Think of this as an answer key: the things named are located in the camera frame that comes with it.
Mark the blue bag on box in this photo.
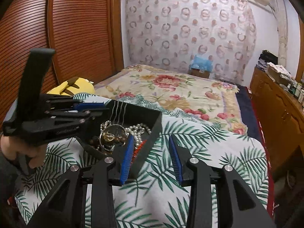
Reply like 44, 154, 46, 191
189, 55, 213, 72

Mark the cream side curtain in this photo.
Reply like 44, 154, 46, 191
272, 0, 288, 67

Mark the floral bed quilt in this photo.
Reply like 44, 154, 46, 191
95, 65, 248, 135

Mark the black square jewelry box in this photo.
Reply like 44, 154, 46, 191
80, 95, 162, 182

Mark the wooden sideboard cabinet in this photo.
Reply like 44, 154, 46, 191
250, 68, 303, 173

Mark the red braided cord bracelet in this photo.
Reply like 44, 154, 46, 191
131, 139, 148, 159

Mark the left hand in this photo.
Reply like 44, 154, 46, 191
1, 135, 47, 169

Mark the silver cuff bangle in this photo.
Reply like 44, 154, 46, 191
99, 124, 128, 152

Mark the brown louvered wardrobe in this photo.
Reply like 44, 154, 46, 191
1, 0, 117, 117

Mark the white pearl necklace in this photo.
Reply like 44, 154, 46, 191
99, 120, 153, 150

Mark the gold pearl ring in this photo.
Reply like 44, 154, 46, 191
104, 132, 121, 144

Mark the pink circle pattern curtain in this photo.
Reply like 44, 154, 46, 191
125, 0, 257, 84

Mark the stack of folded clothes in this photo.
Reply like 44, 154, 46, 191
256, 50, 278, 71

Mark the palm leaf print cloth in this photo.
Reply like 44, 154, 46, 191
14, 102, 273, 227

